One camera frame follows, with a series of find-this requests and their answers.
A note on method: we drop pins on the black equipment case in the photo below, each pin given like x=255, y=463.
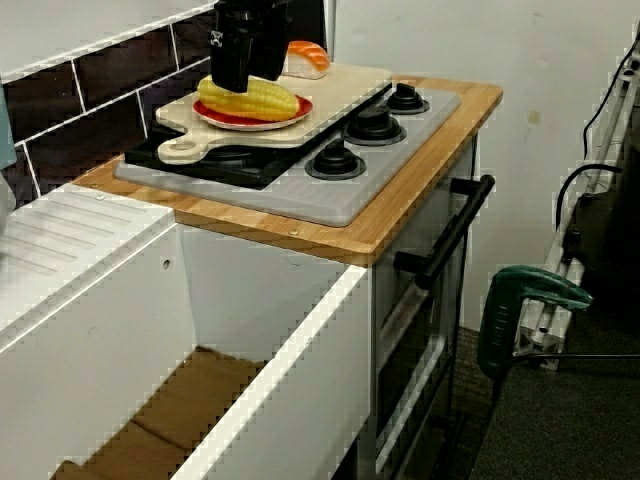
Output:
x=610, y=250

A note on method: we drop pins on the yellow toy corn cob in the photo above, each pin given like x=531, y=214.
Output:
x=270, y=102

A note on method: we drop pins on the small black stove knob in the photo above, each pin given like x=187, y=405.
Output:
x=335, y=160

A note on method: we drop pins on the grey toy stove top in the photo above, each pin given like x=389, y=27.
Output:
x=310, y=195

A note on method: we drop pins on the light wooden cutting board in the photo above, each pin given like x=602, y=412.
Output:
x=345, y=95

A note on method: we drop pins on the dark tile backsplash panel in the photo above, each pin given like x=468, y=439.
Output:
x=115, y=70

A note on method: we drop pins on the wooden kitchen countertop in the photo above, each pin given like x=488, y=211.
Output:
x=380, y=225

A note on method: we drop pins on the white toy sink basin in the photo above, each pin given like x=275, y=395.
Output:
x=100, y=300

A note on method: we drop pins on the white toy oven front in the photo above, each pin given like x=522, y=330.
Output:
x=400, y=320

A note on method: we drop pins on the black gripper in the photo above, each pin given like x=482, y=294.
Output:
x=255, y=12

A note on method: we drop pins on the teal box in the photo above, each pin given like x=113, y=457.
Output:
x=6, y=135

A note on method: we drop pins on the toy salmon nigiri sushi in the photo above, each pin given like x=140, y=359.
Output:
x=310, y=62

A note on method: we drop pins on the large black stove knob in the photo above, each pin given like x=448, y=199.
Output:
x=374, y=125

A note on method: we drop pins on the red round plate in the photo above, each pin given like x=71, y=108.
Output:
x=304, y=106

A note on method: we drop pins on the brown cardboard sheet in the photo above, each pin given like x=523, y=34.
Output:
x=200, y=390

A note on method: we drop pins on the aluminium frame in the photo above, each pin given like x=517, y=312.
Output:
x=555, y=320

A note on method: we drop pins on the black burner grate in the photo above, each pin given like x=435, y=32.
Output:
x=240, y=170

